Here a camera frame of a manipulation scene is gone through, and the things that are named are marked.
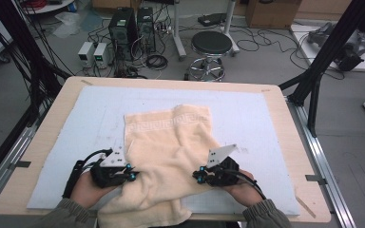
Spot black cable bundle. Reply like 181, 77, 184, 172
0, 0, 74, 112

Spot cream terry towel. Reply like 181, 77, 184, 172
97, 104, 227, 228

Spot coiled black cable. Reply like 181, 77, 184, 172
145, 54, 169, 70

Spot black round stool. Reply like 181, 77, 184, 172
188, 30, 234, 83

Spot large black computer tower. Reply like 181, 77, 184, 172
108, 7, 138, 61

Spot slim black computer tower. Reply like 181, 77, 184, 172
136, 7, 157, 53

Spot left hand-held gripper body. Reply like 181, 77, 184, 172
89, 147, 132, 189

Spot white power supply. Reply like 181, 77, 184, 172
93, 42, 110, 69
77, 41, 95, 68

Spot flat black device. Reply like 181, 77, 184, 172
198, 12, 229, 27

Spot white grid mat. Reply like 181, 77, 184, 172
27, 85, 300, 217

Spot clear plastic sheet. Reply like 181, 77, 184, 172
53, 10, 103, 39

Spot black metal frame stand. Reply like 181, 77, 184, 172
0, 0, 65, 127
279, 0, 365, 139

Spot person's right hand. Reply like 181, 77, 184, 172
221, 169, 265, 208

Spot cardboard box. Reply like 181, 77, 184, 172
245, 0, 302, 30

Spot aluminium rail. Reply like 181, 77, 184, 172
286, 96, 357, 228
0, 126, 37, 212

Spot white round table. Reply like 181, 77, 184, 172
22, 0, 77, 15

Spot person's left hand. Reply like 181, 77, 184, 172
70, 170, 123, 210

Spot white desk frame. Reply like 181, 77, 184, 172
170, 0, 240, 61

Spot thick black gripper cable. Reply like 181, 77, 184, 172
224, 169, 267, 200
61, 147, 113, 200

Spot gray machine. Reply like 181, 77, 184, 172
307, 21, 365, 72

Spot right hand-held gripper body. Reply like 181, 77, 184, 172
202, 143, 240, 188

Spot white floor board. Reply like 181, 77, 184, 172
290, 23, 365, 73

